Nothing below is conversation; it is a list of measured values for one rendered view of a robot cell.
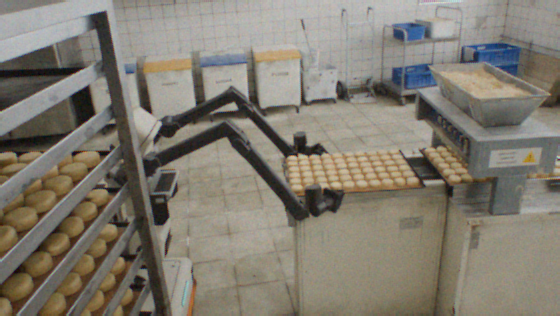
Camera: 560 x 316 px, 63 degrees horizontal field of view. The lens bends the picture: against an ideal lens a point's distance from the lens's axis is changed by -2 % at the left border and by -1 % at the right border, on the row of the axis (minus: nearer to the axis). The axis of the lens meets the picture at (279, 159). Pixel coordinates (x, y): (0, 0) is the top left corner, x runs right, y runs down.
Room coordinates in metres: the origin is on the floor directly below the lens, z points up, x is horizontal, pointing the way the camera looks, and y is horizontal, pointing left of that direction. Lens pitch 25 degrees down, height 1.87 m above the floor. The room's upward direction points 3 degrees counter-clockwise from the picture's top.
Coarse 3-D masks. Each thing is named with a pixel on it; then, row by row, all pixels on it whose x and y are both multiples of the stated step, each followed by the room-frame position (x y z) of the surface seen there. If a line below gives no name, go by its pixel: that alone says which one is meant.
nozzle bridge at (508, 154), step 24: (432, 96) 2.15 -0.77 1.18; (432, 120) 2.17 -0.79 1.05; (456, 120) 1.81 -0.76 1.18; (528, 120) 1.76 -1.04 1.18; (432, 144) 2.28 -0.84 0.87; (456, 144) 1.85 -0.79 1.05; (480, 144) 1.58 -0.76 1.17; (504, 144) 1.58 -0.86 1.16; (528, 144) 1.58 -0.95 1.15; (552, 144) 1.59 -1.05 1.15; (480, 168) 1.58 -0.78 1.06; (504, 168) 1.58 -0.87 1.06; (528, 168) 1.58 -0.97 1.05; (552, 168) 1.59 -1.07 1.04; (504, 192) 1.58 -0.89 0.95
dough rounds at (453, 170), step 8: (424, 152) 2.11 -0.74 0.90; (432, 152) 2.06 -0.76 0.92; (440, 152) 2.07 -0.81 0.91; (448, 152) 2.08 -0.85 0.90; (432, 160) 2.01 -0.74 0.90; (440, 160) 1.96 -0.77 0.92; (448, 160) 1.96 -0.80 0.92; (456, 160) 1.99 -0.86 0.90; (440, 168) 1.89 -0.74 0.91; (448, 168) 1.89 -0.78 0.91; (456, 168) 1.88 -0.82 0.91; (464, 168) 1.88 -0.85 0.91; (448, 176) 1.82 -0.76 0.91; (456, 176) 1.79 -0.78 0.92; (464, 176) 1.78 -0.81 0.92; (528, 176) 1.77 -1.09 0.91; (536, 176) 1.78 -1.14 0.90; (544, 176) 1.77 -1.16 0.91; (552, 176) 1.77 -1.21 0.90; (456, 184) 1.75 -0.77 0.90
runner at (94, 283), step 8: (136, 224) 0.90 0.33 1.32; (128, 232) 0.85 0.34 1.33; (120, 240) 0.81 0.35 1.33; (128, 240) 0.85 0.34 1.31; (120, 248) 0.81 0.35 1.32; (112, 256) 0.77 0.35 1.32; (104, 264) 0.73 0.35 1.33; (112, 264) 0.76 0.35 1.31; (96, 272) 0.70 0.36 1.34; (104, 272) 0.73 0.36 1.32; (96, 280) 0.70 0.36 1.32; (88, 288) 0.67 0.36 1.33; (96, 288) 0.69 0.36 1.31; (80, 296) 0.64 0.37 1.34; (88, 296) 0.66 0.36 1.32; (80, 304) 0.63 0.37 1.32; (72, 312) 0.61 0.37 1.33; (80, 312) 0.63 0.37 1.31
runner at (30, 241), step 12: (108, 156) 0.84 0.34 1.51; (120, 156) 0.89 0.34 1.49; (96, 168) 0.79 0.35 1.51; (108, 168) 0.83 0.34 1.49; (84, 180) 0.74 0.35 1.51; (96, 180) 0.78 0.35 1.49; (72, 192) 0.70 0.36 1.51; (84, 192) 0.73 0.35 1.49; (60, 204) 0.66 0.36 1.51; (72, 204) 0.69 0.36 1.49; (48, 216) 0.62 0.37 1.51; (60, 216) 0.65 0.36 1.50; (36, 228) 0.59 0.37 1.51; (48, 228) 0.61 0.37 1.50; (24, 240) 0.56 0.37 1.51; (36, 240) 0.58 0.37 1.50; (12, 252) 0.53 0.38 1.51; (24, 252) 0.55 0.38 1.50; (0, 264) 0.50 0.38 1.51; (12, 264) 0.52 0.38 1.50; (0, 276) 0.50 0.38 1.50
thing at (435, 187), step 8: (432, 184) 1.78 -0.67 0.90; (440, 184) 1.78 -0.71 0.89; (368, 192) 1.77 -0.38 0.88; (376, 192) 1.77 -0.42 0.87; (384, 192) 1.77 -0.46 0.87; (392, 192) 1.77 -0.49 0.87; (400, 192) 1.77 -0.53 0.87; (408, 192) 1.77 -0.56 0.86; (416, 192) 1.77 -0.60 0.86; (424, 192) 1.78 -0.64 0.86; (432, 192) 1.78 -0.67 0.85; (440, 192) 1.78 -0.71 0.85; (448, 192) 1.78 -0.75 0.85; (304, 200) 1.76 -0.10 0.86; (344, 200) 1.77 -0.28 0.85; (352, 200) 1.77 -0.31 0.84
